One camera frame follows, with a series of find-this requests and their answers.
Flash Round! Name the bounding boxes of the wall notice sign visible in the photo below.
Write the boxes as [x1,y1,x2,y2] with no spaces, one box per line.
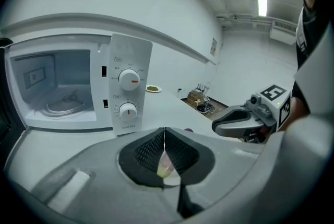
[210,37,219,57]

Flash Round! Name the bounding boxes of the router with antennas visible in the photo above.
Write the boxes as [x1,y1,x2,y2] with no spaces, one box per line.
[196,82,210,94]

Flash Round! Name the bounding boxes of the wooden crate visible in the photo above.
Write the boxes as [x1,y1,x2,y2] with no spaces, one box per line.
[187,89,207,105]

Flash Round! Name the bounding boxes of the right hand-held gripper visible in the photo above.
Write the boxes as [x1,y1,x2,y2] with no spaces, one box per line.
[211,84,292,145]

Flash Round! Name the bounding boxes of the black cable bundle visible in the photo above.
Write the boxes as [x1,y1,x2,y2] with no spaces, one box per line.
[196,103,216,114]

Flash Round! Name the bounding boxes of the white ceiling pipes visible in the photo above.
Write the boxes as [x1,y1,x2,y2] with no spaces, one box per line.
[216,13,275,28]

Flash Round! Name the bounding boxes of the white microwave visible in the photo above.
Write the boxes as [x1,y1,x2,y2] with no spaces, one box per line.
[0,32,153,140]

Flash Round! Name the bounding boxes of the white wall air conditioner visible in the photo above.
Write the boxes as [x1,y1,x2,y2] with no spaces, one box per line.
[269,19,299,46]

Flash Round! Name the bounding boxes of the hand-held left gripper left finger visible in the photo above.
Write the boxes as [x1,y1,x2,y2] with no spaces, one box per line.
[25,127,183,224]

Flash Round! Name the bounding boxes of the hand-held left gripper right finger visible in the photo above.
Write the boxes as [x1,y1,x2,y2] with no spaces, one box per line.
[164,126,287,224]

